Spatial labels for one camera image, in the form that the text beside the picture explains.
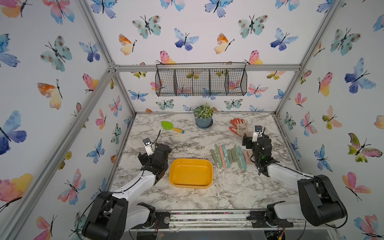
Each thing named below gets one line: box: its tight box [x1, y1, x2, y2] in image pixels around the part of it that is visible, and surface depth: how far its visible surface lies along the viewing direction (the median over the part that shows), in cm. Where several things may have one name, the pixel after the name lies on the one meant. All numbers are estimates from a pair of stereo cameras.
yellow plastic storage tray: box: [169, 158, 214, 189], surface depth 91 cm
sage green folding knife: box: [227, 149, 233, 164], surface depth 98 cm
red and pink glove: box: [229, 118, 251, 138], surface depth 113 cm
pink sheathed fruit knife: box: [219, 144, 228, 169], surface depth 98 cm
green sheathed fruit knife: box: [214, 144, 223, 169], surface depth 98 cm
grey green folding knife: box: [210, 149, 219, 164], surface depth 98 cm
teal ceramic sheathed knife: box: [222, 145, 231, 169], surface depth 98 cm
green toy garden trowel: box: [161, 121, 185, 134], surface depth 117 cm
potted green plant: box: [194, 102, 214, 130], surface depth 103 cm
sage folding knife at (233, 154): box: [231, 148, 237, 163], surface depth 99 cm
